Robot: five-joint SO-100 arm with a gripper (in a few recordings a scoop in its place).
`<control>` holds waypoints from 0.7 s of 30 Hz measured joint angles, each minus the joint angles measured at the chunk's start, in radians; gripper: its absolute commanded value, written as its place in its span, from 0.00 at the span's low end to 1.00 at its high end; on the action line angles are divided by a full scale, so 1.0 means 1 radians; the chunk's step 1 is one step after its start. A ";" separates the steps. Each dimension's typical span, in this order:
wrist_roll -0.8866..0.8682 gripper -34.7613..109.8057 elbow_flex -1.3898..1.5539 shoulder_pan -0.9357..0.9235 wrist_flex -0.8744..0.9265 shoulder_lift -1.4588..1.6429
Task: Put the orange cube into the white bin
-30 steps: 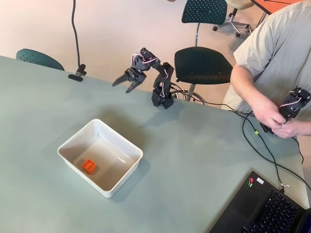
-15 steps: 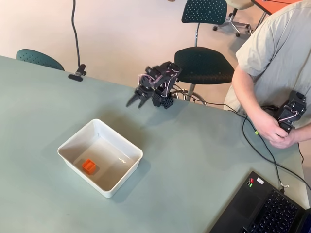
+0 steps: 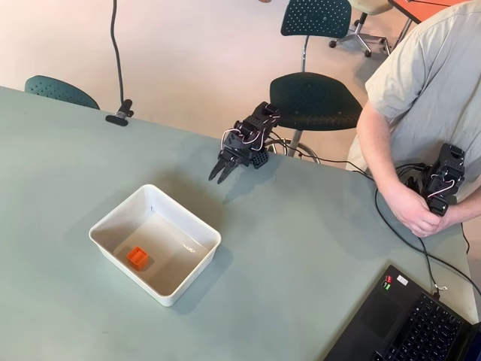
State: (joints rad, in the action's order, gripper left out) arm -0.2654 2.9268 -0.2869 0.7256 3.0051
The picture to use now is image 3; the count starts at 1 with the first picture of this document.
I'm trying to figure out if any orange cube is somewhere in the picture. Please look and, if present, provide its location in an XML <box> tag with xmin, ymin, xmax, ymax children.
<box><xmin>126</xmin><ymin>246</ymin><xmax>150</xmax><ymax>271</ymax></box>

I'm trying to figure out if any person in beige t-shirt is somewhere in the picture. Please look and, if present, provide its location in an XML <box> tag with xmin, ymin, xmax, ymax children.
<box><xmin>345</xmin><ymin>0</ymin><xmax>481</xmax><ymax>202</ymax></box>

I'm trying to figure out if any white plastic bin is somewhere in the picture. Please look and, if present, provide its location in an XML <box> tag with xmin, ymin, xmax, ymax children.
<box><xmin>88</xmin><ymin>183</ymin><xmax>222</xmax><ymax>308</ymax></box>

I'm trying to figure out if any person's right forearm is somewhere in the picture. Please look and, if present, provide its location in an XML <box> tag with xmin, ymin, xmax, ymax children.
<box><xmin>355</xmin><ymin>100</ymin><xmax>410</xmax><ymax>204</ymax></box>

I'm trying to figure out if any black laptop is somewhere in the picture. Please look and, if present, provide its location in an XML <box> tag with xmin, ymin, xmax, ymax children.
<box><xmin>323</xmin><ymin>265</ymin><xmax>481</xmax><ymax>361</ymax></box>

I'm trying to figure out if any black leader arm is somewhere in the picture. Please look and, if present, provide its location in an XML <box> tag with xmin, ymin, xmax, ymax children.
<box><xmin>404</xmin><ymin>142</ymin><xmax>467</xmax><ymax>217</ymax></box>

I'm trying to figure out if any dark green perforated chair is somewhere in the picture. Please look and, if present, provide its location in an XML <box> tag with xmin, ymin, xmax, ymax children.
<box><xmin>269</xmin><ymin>0</ymin><xmax>362</xmax><ymax>165</ymax></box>
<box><xmin>24</xmin><ymin>74</ymin><xmax>101</xmax><ymax>111</ymax></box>

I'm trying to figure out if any person's left hand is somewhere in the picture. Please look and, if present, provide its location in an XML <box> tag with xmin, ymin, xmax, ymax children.
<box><xmin>423</xmin><ymin>209</ymin><xmax>458</xmax><ymax>238</ymax></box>

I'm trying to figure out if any white office chair base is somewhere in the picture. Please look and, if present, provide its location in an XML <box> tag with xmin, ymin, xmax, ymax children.
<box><xmin>328</xmin><ymin>0</ymin><xmax>394</xmax><ymax>58</ymax></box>

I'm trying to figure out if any person's left forearm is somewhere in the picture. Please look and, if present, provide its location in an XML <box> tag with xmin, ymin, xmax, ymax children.
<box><xmin>446</xmin><ymin>194</ymin><xmax>481</xmax><ymax>227</ymax></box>

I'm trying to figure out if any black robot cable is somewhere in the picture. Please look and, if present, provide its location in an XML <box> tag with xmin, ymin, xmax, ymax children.
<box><xmin>417</xmin><ymin>236</ymin><xmax>448</xmax><ymax>300</ymax></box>
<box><xmin>262</xmin><ymin>129</ymin><xmax>481</xmax><ymax>298</ymax></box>

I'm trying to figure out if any orange top table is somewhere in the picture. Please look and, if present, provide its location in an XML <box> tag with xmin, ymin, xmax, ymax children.
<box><xmin>389</xmin><ymin>0</ymin><xmax>470</xmax><ymax>50</ymax></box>

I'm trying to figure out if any person's right hand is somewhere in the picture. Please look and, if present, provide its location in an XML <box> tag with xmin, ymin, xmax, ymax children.
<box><xmin>389</xmin><ymin>185</ymin><xmax>434</xmax><ymax>238</ymax></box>

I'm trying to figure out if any black gooseneck clamp mount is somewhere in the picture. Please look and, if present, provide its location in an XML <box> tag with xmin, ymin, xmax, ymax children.
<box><xmin>104</xmin><ymin>0</ymin><xmax>135</xmax><ymax>128</ymax></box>

